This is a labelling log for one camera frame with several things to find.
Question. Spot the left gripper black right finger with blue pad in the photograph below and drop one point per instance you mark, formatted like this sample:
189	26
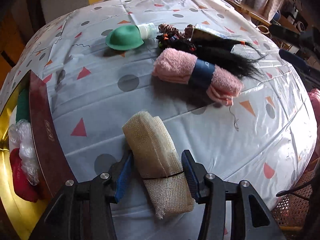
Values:
251	218

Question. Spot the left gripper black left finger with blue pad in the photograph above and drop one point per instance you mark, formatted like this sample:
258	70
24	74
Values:
83	210

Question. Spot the beige mesh cloth roll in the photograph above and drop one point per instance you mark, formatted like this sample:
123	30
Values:
158	164

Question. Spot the pink towel with blue band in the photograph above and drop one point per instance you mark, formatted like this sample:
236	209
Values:
177	66

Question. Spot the green hat shaped bottle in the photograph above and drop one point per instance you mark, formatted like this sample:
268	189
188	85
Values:
130	36

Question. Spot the blue tissue pack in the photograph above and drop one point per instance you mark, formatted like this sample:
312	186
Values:
203	33

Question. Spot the wicker chair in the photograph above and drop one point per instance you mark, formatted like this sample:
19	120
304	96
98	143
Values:
290	213

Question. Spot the red fuzzy sock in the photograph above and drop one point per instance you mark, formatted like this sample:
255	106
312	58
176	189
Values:
22	187

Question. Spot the gold tin box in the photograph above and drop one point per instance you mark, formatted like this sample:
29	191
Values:
18	216

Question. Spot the clear plastic bag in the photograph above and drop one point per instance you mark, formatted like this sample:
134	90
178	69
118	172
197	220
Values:
20	135

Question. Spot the green scouring pad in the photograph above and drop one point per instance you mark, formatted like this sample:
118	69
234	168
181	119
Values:
23	111

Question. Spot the wooden side shelf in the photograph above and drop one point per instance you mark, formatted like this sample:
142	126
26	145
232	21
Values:
246	10

